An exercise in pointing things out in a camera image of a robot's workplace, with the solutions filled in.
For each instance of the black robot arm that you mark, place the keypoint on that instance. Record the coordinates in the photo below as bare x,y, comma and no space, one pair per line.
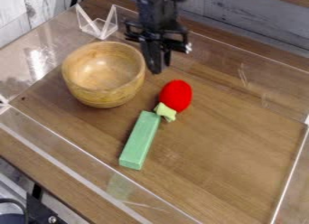
156,13

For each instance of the wooden bowl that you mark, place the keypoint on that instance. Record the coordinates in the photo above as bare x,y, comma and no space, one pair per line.
103,73

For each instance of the black clamp under table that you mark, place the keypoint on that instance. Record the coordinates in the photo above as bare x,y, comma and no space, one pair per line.
33,211

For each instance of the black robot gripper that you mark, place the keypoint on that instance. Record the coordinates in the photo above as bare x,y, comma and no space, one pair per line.
172,37

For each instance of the red plush strawberry toy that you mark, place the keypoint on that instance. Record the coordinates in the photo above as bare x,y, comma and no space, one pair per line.
174,99

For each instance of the clear acrylic corner bracket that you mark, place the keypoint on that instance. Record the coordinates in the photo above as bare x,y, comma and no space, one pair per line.
99,28

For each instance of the green rectangular block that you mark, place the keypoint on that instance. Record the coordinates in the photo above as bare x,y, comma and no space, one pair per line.
140,139

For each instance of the clear acrylic tray wall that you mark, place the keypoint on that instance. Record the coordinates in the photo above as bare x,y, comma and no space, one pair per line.
229,164

